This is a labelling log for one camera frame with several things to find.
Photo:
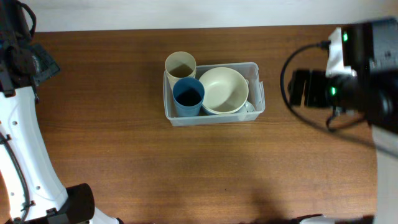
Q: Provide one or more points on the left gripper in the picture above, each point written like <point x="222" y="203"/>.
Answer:
<point x="51" y="67"/>

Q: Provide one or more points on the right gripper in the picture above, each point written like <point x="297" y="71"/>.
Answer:
<point x="314" y="79"/>

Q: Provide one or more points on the white plastic spoon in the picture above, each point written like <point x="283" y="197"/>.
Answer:
<point x="247" y="108"/>

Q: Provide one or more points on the cream bowl back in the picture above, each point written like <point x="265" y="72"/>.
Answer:
<point x="226" y="91"/>

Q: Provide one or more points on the blue cup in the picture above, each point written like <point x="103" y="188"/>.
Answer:
<point x="188" y="95"/>

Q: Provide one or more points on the cream cup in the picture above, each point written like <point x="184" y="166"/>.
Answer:
<point x="180" y="65"/>

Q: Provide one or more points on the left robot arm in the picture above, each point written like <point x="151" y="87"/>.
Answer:
<point x="35" y="193"/>

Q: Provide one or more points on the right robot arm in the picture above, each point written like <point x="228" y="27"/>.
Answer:
<point x="358" y="85"/>

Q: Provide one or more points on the clear plastic container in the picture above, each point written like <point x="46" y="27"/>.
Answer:
<point x="250" y="72"/>

